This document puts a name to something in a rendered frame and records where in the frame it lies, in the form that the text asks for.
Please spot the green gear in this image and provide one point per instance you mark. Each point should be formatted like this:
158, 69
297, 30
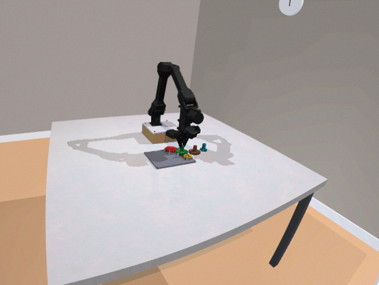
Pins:
181, 151

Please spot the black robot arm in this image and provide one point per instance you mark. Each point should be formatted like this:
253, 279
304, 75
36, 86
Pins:
185, 97

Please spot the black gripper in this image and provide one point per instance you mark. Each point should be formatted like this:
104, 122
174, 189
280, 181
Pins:
171, 133

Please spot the small teal gear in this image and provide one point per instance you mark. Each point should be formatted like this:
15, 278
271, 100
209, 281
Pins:
203, 148

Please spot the brown gear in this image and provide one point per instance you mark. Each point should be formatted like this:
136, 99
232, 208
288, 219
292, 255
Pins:
194, 151

